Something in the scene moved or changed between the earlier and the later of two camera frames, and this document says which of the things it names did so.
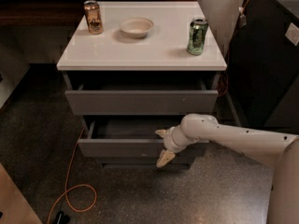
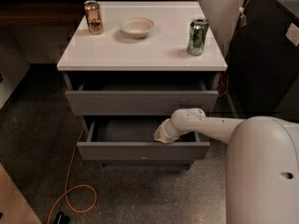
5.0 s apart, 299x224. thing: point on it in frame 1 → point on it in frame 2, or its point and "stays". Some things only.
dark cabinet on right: (263, 65) stays
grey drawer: (131, 138) stays
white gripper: (169, 142) → (167, 133)
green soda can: (197, 35) stays
